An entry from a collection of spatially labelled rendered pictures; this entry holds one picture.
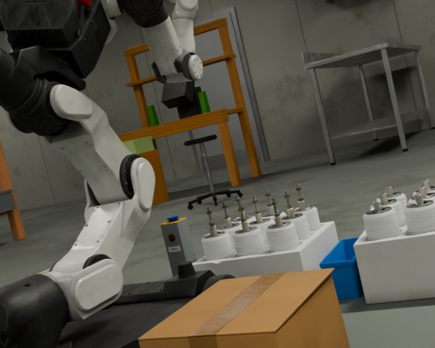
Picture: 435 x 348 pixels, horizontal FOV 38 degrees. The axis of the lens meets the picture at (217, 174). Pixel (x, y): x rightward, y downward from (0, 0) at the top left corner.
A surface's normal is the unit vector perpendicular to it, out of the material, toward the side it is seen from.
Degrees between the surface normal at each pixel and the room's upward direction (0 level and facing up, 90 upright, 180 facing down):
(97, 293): 90
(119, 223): 90
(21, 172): 90
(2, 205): 90
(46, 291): 59
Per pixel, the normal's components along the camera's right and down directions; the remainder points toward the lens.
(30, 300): 0.58, -0.64
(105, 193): -0.31, 0.52
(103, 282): 0.87, -0.18
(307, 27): -0.43, 0.17
